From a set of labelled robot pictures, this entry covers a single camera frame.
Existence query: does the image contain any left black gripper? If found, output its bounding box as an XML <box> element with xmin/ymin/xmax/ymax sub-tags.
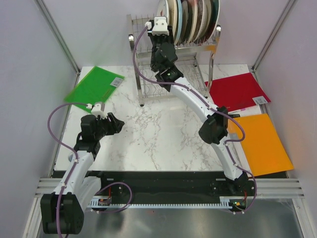
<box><xmin>94</xmin><ymin>113</ymin><xmax>124</xmax><ymax>140</ymax></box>

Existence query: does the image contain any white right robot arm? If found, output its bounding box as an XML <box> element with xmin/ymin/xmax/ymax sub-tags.
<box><xmin>145</xmin><ymin>21</ymin><xmax>248</xmax><ymax>195</ymax></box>

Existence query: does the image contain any watermelon pattern white plate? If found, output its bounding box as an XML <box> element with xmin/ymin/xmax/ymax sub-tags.
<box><xmin>156</xmin><ymin>0</ymin><xmax>169</xmax><ymax>19</ymax></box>

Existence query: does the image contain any steel two-tier dish rack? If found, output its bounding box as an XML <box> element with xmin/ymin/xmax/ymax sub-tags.
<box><xmin>134</xmin><ymin>25</ymin><xmax>221</xmax><ymax>107</ymax></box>

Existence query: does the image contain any red folder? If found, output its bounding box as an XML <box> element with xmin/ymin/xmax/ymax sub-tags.
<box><xmin>210</xmin><ymin>72</ymin><xmax>271</xmax><ymax>112</ymax></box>

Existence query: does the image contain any orange clip file folder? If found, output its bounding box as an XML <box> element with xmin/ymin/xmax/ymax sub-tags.
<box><xmin>235</xmin><ymin>114</ymin><xmax>294</xmax><ymax>177</ymax></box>

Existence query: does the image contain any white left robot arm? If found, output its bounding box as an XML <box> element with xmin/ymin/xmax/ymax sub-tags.
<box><xmin>40</xmin><ymin>113</ymin><xmax>124</xmax><ymax>236</ymax></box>

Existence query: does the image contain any white floral plate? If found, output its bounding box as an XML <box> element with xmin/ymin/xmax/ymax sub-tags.
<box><xmin>200</xmin><ymin>0</ymin><xmax>213</xmax><ymax>44</ymax></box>

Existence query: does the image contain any cream and blue plate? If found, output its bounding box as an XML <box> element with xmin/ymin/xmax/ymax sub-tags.
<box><xmin>174</xmin><ymin>0</ymin><xmax>184</xmax><ymax>45</ymax></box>

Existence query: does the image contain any cream brown rim plate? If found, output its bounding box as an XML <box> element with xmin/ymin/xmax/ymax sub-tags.
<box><xmin>190</xmin><ymin>0</ymin><xmax>207</xmax><ymax>42</ymax></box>

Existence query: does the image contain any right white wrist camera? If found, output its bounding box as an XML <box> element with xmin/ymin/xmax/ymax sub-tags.
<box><xmin>145</xmin><ymin>16</ymin><xmax>169</xmax><ymax>36</ymax></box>

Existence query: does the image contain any white slotted cable duct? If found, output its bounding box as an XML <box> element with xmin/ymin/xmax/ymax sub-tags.
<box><xmin>87</xmin><ymin>196</ymin><xmax>232</xmax><ymax>209</ymax></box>

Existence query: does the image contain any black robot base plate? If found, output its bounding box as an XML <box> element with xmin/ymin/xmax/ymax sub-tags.
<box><xmin>86</xmin><ymin>171</ymin><xmax>255</xmax><ymax>203</ymax></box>

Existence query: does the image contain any dark green rimmed plate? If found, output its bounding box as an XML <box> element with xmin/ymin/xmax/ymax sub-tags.
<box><xmin>205</xmin><ymin>0</ymin><xmax>220</xmax><ymax>41</ymax></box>

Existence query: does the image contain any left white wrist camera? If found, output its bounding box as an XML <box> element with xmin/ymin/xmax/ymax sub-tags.
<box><xmin>91</xmin><ymin>102</ymin><xmax>107</xmax><ymax>119</ymax></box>

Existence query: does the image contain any cream plate with twig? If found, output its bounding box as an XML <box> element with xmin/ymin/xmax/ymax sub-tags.
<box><xmin>167</xmin><ymin>0</ymin><xmax>178</xmax><ymax>45</ymax></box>

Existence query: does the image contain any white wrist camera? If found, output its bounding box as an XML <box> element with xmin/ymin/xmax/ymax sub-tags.
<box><xmin>91</xmin><ymin>102</ymin><xmax>107</xmax><ymax>119</ymax></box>
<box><xmin>145</xmin><ymin>16</ymin><xmax>169</xmax><ymax>36</ymax></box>

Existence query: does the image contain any green folder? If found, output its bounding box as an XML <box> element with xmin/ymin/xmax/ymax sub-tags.
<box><xmin>64</xmin><ymin>66</ymin><xmax>125</xmax><ymax>113</ymax></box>

